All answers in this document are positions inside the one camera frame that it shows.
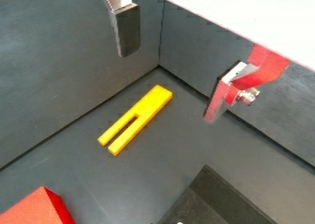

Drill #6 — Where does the red foam shape board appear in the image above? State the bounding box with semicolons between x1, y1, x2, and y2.
0;186;76;224

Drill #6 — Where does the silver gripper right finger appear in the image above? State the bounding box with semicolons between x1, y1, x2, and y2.
204;44;291;124

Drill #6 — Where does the black curved fixture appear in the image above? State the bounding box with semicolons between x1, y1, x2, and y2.
158;165;276;224

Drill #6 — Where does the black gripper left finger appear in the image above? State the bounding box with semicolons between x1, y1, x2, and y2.
103;0;140;57

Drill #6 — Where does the yellow two-prong peg object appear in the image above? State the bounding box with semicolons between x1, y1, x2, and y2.
97;85;174;156

